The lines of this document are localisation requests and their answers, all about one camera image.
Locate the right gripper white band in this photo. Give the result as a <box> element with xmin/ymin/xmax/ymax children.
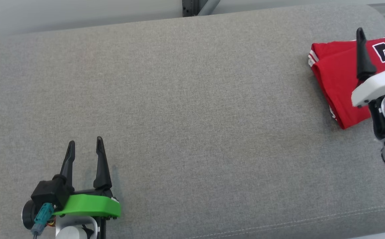
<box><xmin>350</xmin><ymin>26</ymin><xmax>385</xmax><ymax>108</ymax></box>

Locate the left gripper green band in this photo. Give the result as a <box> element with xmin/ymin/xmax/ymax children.
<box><xmin>52</xmin><ymin>136</ymin><xmax>122</xmax><ymax>220</ymax></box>

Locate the red jersey with white trim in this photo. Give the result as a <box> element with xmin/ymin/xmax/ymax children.
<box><xmin>308</xmin><ymin>37</ymin><xmax>385</xmax><ymax>130</ymax></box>

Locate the grey fabric sofa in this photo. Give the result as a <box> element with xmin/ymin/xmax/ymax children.
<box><xmin>0</xmin><ymin>3</ymin><xmax>385</xmax><ymax>239</ymax></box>

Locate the teal left cable connector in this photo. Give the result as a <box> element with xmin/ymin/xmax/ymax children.
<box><xmin>32</xmin><ymin>203</ymin><xmax>54</xmax><ymax>233</ymax></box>

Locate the aluminium wall post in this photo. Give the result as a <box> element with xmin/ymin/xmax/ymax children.
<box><xmin>197</xmin><ymin>0</ymin><xmax>221</xmax><ymax>16</ymax></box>

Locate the black metal post bracket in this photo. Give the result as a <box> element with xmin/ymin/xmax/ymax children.
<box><xmin>182</xmin><ymin>0</ymin><xmax>199</xmax><ymax>18</ymax></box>

